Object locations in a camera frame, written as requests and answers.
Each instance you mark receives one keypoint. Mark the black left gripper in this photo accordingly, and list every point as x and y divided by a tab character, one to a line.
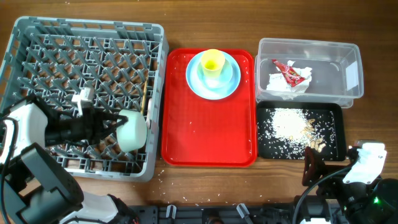
92	116

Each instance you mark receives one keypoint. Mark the green bowl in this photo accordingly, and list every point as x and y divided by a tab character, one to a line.
132	135

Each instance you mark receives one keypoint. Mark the white plastic fork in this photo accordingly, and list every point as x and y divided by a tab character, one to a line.
149	113

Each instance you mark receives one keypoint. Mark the rice and food scraps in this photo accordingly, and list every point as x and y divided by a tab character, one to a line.
284	133

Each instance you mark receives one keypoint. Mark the wooden chopstick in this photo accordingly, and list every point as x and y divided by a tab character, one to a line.
143	101

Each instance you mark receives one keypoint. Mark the red snack wrapper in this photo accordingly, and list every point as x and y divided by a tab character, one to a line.
291	76

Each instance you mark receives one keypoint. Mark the white paper napkin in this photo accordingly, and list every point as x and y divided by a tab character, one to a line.
278	83

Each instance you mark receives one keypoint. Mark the yellow plastic cup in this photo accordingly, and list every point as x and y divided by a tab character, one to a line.
212	62

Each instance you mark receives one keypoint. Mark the light blue bowl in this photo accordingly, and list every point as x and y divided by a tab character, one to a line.
219	82

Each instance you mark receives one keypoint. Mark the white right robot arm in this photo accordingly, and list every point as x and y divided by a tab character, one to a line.
362	194

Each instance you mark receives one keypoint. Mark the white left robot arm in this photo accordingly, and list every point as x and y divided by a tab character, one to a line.
34	187

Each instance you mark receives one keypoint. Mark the black waste tray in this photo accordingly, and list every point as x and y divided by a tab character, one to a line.
338	115

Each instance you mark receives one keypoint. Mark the grey dishwasher rack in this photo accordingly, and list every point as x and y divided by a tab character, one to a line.
57	58

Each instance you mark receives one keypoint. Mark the red plastic tray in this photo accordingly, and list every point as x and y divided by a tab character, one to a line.
208	133

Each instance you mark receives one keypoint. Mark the light blue plate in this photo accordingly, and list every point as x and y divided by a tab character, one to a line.
201	90

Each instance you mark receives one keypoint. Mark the clear plastic bin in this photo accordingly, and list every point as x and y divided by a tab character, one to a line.
337	71

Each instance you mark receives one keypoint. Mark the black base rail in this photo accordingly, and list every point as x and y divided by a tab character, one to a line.
264	214

